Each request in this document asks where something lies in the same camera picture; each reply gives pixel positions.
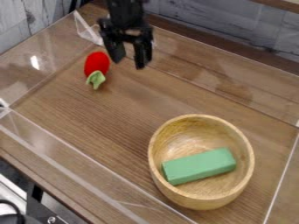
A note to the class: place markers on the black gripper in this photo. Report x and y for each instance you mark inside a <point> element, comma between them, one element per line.
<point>116,34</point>

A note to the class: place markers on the red plush strawberry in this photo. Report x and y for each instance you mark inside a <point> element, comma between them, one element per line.
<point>96,68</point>

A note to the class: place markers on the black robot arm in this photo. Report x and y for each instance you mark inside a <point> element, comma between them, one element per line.
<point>125,11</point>

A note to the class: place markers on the wooden bowl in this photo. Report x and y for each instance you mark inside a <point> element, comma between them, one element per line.
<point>191,134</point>

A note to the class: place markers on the green rectangular block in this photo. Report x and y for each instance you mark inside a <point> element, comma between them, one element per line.
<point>198,166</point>

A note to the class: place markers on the clear acrylic corner bracket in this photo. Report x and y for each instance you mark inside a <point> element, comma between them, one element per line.
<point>88,32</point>

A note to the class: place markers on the clear acrylic tray wall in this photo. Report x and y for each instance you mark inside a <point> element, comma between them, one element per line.
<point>79,140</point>

